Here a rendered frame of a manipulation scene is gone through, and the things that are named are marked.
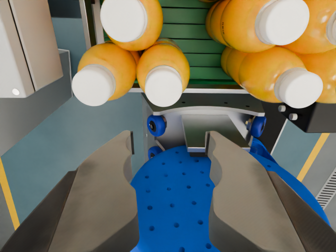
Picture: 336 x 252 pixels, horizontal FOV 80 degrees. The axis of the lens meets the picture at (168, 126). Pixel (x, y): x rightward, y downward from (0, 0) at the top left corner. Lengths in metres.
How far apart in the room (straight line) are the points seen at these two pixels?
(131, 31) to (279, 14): 0.13
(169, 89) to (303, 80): 0.14
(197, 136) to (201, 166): 0.06
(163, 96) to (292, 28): 0.13
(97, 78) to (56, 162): 1.67
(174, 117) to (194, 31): 0.17
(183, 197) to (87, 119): 1.30
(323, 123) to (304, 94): 0.20
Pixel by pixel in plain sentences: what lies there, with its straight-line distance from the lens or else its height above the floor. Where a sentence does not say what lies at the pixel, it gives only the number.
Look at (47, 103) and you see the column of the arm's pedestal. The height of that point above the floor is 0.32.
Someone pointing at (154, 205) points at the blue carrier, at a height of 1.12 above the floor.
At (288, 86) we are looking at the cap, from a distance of 0.25.
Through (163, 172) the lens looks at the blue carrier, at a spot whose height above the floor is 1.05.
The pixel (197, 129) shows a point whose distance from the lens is 0.37.
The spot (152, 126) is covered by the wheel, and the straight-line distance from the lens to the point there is 0.39.
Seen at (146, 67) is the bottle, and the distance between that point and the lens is 0.24.
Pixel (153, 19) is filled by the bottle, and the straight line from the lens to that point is 0.24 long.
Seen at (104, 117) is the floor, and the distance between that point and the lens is 1.51.
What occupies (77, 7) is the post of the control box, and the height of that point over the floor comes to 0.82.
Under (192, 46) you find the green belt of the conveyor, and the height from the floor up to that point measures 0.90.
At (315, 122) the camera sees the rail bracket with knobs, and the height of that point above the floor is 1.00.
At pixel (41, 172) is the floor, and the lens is 1.99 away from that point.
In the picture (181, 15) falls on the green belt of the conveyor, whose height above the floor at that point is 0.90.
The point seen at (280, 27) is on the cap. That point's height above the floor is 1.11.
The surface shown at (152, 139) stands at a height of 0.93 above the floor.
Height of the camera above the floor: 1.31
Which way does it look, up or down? 62 degrees down
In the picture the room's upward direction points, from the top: 177 degrees clockwise
